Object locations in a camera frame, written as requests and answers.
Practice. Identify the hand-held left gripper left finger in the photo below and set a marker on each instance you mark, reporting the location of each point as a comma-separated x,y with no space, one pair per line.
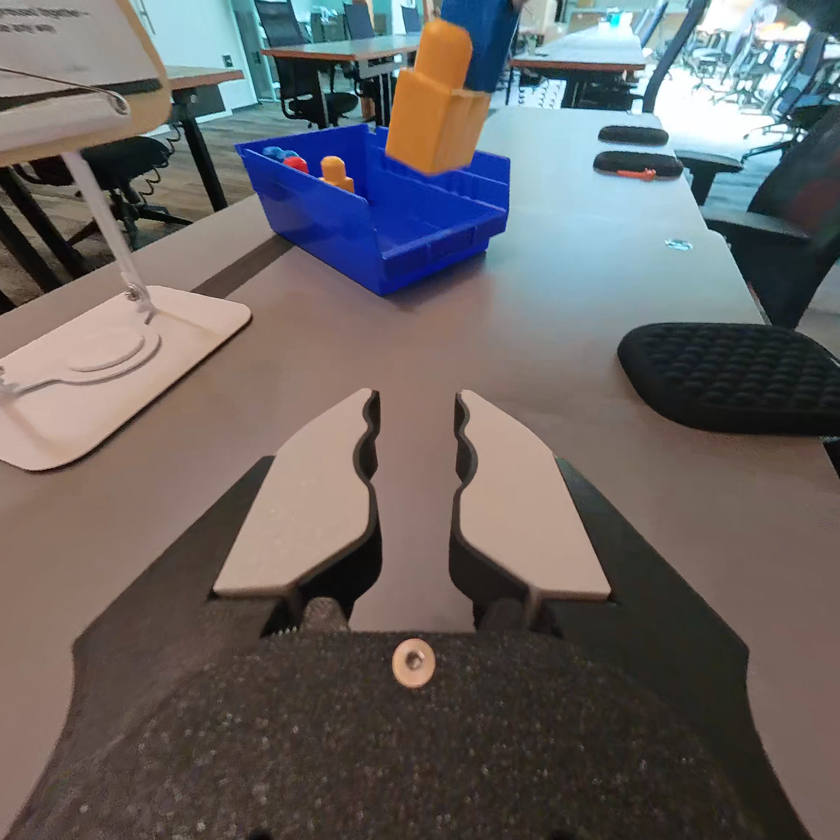
302,518

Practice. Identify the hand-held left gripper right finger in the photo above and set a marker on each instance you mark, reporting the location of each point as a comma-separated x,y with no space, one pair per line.
525,525

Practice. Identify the blue plastic bin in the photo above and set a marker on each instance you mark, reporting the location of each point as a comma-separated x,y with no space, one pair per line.
426,249

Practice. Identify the yellow single-stud block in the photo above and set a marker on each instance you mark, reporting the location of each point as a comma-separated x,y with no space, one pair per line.
338,174

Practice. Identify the red single-stud block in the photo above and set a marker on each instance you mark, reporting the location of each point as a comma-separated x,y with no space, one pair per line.
296,164

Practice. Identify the yellow two-stud block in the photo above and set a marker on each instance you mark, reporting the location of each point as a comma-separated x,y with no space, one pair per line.
433,124

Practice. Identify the white document stand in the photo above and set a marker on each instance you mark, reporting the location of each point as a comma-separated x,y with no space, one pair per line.
184,321

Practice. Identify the black mesh chair armrest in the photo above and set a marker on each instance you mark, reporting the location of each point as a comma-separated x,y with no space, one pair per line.
728,374

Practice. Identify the small orange tool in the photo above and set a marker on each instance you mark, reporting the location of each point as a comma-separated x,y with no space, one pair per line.
640,174

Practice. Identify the black mesh office chair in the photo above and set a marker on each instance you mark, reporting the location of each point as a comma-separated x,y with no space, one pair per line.
787,262

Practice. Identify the black mesh pad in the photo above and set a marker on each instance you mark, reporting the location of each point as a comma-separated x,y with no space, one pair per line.
630,163
633,135

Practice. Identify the wood-edged office table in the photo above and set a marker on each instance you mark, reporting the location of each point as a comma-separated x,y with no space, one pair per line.
203,75
328,47
577,52

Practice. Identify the printed instruction sheet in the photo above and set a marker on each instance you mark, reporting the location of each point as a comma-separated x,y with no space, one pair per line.
65,39

